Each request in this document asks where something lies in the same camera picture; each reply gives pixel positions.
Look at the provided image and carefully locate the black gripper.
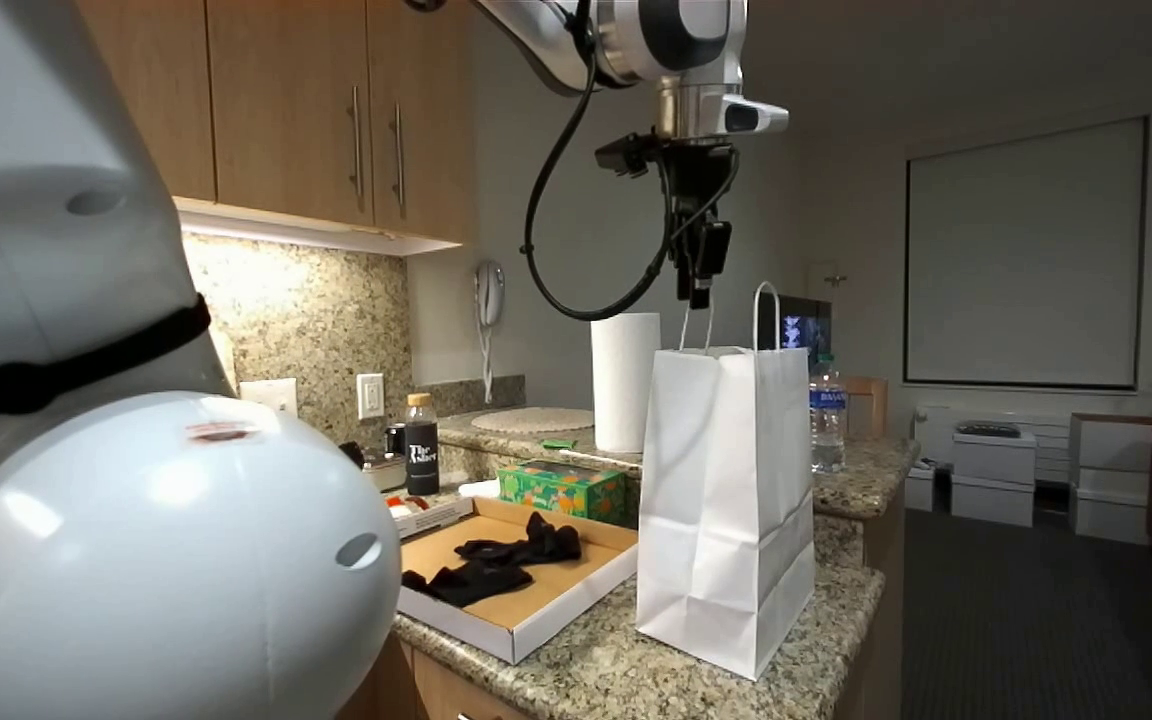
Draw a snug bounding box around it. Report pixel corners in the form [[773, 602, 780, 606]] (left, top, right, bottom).
[[661, 134, 743, 311]]

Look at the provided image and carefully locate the black ankle sock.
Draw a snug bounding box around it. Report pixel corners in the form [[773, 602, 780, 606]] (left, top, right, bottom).
[[396, 559, 534, 612], [451, 512, 587, 572]]

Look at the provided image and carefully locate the white paper bag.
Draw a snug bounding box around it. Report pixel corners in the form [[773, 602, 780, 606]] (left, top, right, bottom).
[[633, 274, 818, 680]]

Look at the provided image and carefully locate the green tissue box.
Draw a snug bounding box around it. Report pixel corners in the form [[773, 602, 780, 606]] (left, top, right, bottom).
[[496, 458, 643, 526]]

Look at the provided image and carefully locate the white storage box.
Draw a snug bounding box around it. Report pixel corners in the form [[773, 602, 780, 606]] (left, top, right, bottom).
[[947, 420, 1041, 487], [1067, 413, 1152, 548], [905, 455, 938, 517], [947, 473, 1041, 532]]

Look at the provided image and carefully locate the cardboard cover box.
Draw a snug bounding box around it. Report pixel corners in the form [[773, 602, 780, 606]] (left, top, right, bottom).
[[392, 496, 643, 669]]

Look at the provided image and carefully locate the small lit screen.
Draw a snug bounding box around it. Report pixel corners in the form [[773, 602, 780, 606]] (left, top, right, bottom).
[[780, 290, 835, 365]]

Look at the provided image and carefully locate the white paper towel roll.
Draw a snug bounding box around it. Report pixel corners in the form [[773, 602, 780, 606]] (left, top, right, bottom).
[[587, 307, 664, 455]]

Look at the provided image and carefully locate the blue capped water bottle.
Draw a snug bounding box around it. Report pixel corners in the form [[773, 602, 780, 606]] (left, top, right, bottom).
[[807, 368, 853, 475]]

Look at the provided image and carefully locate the wooden dining chair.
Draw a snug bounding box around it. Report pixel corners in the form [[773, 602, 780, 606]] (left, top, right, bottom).
[[839, 372, 895, 442]]

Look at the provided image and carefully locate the round woven placemat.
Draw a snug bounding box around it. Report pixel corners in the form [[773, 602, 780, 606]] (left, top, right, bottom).
[[467, 403, 601, 441]]

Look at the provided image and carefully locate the white projector screen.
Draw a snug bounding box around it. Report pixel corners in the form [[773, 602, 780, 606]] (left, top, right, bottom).
[[901, 110, 1152, 392]]

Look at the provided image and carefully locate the dark sauce bottle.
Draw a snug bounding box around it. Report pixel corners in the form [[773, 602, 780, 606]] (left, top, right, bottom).
[[399, 388, 442, 496]]

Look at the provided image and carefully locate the wooden counter base cabinet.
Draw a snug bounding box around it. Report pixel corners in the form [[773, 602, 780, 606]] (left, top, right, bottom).
[[388, 642, 531, 720]]

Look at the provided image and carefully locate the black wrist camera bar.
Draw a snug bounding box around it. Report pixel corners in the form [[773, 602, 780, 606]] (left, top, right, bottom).
[[590, 126, 671, 180]]

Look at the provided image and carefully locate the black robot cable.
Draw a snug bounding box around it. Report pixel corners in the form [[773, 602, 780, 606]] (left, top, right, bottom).
[[516, 0, 746, 324]]

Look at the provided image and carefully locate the white wall outlet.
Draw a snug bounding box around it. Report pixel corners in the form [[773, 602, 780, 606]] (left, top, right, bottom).
[[350, 368, 388, 420], [234, 375, 303, 420]]

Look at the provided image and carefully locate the wooden wall cabinet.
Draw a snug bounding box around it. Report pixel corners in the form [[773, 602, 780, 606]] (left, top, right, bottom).
[[73, 0, 478, 256]]

